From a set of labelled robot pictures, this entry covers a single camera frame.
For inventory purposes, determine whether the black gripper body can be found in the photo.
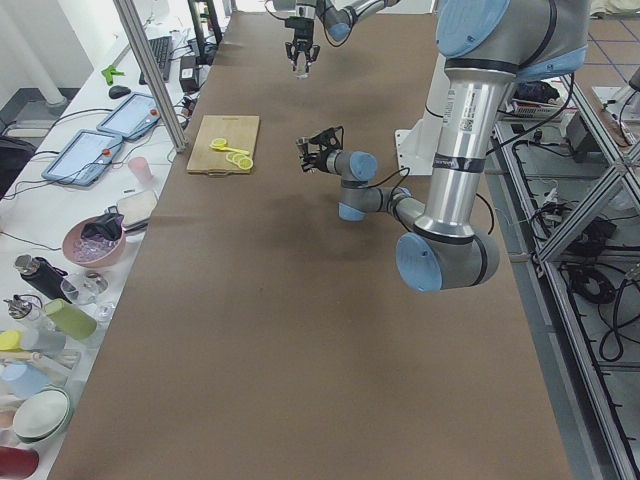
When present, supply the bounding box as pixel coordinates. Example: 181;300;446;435
292;17;314;44
317;149;334;173

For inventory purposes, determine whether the steel measuring jigger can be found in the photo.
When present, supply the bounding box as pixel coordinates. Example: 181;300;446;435
295;137;314;167

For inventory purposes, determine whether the clear glass shaker cup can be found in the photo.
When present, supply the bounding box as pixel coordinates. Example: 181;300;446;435
293;56;309;80

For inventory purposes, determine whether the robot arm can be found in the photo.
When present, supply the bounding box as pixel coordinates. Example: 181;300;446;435
296;1;590;292
284;0;398;79

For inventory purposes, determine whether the pink plastic cup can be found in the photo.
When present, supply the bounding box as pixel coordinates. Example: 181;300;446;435
128;156;154;186

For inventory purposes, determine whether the yellow cup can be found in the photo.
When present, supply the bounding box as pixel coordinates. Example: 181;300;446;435
0;330;22;352

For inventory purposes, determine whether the light blue cup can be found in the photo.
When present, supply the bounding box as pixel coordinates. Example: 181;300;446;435
1;362;50;400

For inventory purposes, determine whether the red cup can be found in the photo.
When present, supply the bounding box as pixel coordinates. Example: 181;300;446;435
0;446;39;479

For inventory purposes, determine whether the wooden cutting board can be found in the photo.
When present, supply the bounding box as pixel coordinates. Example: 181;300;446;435
187;115;260;176

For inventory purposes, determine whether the black keyboard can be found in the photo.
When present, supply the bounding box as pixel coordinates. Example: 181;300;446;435
148;36;173;82

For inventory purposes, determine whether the far teach pendant tablet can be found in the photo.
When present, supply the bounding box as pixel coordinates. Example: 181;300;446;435
96;92;160;140

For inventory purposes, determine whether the teach pendant tablet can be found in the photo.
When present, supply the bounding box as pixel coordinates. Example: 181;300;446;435
41;129;123;187
96;92;160;140

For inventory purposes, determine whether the black computer mouse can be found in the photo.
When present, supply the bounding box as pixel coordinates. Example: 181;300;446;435
108;85;131;100

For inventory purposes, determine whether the white lidded container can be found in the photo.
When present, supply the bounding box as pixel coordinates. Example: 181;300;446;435
116;190;157;230

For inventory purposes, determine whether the dark cloth in bowl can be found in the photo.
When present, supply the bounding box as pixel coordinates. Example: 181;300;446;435
81;213;123;241

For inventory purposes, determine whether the near teach pendant tablet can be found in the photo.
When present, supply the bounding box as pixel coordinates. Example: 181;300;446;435
41;129;123;187

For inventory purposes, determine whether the pink bowl with ice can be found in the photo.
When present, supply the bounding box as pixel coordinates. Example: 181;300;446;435
62;217;126;269

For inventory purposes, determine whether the clear wine glass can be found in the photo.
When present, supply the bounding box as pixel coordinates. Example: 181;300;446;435
61;271;109;305

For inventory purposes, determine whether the green bottle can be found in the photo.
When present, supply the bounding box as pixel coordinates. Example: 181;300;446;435
43;299;97;340

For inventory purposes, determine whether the black bottle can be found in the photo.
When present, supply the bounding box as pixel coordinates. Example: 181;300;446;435
14;254;69;301

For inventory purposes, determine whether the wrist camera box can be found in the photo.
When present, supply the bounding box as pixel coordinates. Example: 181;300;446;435
314;126;344;149

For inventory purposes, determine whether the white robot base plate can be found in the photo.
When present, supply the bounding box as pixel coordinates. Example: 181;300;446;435
395;70;449;176

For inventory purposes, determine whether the aluminium frame post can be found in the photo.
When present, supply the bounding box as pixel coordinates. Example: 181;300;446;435
113;0;187;153

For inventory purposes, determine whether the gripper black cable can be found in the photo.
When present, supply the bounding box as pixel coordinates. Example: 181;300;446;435
369;167;496;236

